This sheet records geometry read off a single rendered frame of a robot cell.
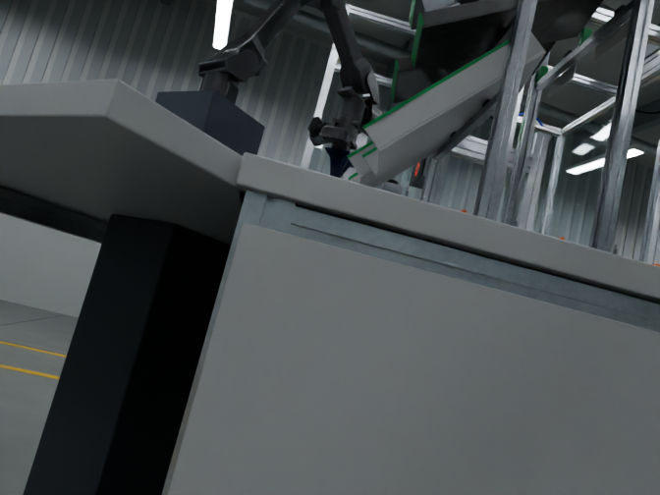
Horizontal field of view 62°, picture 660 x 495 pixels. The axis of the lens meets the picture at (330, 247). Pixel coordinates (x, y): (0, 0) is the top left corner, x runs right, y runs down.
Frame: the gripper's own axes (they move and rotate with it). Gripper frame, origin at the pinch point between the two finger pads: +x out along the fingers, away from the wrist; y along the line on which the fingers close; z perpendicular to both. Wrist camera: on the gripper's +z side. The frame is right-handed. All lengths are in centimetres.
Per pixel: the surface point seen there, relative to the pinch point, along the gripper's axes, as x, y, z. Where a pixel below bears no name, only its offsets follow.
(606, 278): 25, 63, -46
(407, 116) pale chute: 4.2, 44.3, -21.3
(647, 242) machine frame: -23, -98, -92
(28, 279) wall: 71, -582, 594
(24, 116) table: 26, 84, 1
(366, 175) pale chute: 9.4, 29.8, -14.3
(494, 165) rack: 9, 44, -34
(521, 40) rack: -9, 45, -34
